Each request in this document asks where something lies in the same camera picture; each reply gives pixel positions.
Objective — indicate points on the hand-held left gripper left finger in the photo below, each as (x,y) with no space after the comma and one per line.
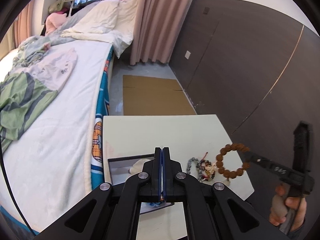
(157,175)

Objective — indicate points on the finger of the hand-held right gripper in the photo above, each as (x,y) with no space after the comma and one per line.
(265,163)

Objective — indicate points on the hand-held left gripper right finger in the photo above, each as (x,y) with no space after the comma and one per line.
(168,175)

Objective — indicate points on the black jewelry box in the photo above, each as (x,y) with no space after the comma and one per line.
(117,165)

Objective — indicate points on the person's right hand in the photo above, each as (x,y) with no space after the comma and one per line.
(277,205)

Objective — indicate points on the white cloth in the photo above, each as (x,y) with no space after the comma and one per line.
(137,167)

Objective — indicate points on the white side table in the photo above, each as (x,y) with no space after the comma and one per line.
(162,130)

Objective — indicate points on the bed with white sheet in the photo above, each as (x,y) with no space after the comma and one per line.
(100,142)
(62,130)

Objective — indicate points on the flat cardboard sheet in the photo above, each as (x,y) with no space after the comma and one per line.
(155,97)

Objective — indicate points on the white printed garment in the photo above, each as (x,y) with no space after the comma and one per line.
(57,65)

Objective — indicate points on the white duvet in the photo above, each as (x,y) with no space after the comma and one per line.
(125,25)

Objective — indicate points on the green grey striped blanket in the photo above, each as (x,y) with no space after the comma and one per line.
(22,100)

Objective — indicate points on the wide pink curtain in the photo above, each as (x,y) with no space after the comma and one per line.
(160,17)

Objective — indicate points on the white pillow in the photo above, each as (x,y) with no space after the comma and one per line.
(100,17)

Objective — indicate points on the grey blue duvet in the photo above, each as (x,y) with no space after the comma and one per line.
(72,17)

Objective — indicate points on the pink plush toy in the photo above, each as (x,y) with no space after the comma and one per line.
(55,21)

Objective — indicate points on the green plush toy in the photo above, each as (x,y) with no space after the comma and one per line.
(55,3)

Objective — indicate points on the narrow pink curtain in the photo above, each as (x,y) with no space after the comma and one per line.
(21,27)

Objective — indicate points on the white wall socket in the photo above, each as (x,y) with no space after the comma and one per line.
(187,55)

